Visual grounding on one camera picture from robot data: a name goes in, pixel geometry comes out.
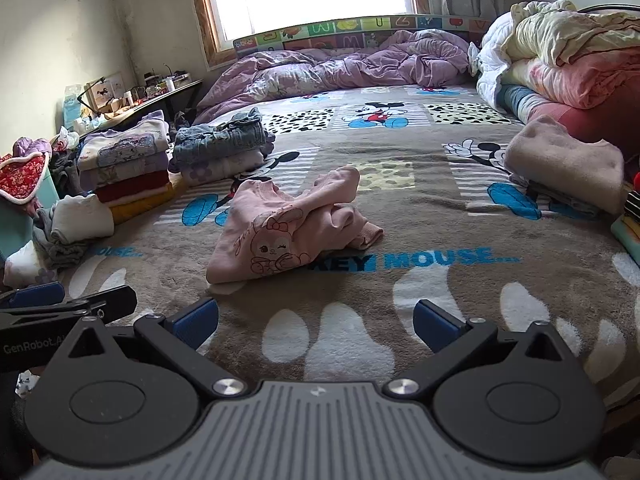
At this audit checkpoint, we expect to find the white purple flower garment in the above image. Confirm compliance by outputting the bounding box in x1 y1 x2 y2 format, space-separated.
179 147 267 187

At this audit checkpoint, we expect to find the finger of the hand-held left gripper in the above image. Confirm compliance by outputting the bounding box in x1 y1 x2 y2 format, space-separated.
0 282 67 311
65 285 139 329

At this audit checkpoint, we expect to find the blue white packet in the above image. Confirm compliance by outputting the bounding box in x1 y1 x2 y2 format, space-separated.
62 85 84 132

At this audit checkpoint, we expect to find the white flower print cloth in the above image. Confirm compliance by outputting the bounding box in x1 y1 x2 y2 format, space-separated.
2 240 57 289

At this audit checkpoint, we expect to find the cartoon mouse printed blanket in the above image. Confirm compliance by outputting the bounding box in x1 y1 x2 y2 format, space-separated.
55 82 640 411

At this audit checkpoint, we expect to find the white quilt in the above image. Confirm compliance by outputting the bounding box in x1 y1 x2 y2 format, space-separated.
467 10 532 112

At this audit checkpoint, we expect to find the heart-shaped red floral cushion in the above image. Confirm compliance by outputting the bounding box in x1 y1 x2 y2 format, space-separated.
0 151 51 207

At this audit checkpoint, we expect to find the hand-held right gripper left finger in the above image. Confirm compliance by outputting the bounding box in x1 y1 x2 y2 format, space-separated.
49 297 249 402

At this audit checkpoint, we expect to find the purple quilt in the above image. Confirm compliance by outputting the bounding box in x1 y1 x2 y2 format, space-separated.
192 29 483 126

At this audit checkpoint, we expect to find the red folded garment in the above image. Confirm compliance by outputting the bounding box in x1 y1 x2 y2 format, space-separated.
94 169 174 204

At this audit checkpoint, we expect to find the grey striped folded garment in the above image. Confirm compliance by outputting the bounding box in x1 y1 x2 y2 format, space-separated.
509 174 603 219

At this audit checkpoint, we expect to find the stack of folded sweaters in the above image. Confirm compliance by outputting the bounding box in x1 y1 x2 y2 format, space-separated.
76 109 172 172

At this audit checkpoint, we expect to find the cream quilt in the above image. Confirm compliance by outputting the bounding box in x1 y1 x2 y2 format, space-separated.
500 0 640 67

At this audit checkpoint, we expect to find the blue striped rolled quilt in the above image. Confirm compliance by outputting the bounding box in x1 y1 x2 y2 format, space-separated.
497 84 557 126

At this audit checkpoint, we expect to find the cardboard box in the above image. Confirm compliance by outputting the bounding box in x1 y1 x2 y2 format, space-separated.
84 76 127 112

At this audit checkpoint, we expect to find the dark desk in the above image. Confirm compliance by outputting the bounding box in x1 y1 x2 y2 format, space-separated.
75 77 206 133

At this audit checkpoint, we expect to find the white plastic bag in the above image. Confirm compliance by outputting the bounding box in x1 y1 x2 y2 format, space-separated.
50 127 82 152

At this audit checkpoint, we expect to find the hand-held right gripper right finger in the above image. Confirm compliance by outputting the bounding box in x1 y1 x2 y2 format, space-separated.
382 298 584 404

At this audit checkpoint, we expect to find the teal folded garment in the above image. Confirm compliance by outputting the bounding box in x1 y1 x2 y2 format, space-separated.
610 220 640 257

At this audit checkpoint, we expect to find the plain white folded garment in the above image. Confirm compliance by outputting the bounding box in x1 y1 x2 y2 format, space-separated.
50 193 116 247

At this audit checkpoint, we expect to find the teal box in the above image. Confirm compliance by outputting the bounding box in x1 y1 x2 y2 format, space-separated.
0 165 57 263

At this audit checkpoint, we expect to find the beige folded sweater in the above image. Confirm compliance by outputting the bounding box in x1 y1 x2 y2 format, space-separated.
502 114 626 216

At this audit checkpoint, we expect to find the red quilt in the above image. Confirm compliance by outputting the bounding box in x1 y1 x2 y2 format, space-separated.
525 101 640 155

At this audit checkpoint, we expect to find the purple folded garment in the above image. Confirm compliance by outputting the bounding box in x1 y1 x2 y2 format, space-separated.
79 151 172 192

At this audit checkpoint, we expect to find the purple crumpled cloth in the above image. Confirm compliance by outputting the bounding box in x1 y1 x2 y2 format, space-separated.
12 136 54 159

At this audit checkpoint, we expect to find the mustard yellow folded garment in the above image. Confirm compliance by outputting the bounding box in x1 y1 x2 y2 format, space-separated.
106 182 177 227

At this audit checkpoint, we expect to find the pink sweatshirt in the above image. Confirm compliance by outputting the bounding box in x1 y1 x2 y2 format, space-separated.
206 165 385 295

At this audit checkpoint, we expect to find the colourful foam play mat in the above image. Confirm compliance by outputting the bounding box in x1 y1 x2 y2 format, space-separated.
232 14 496 53

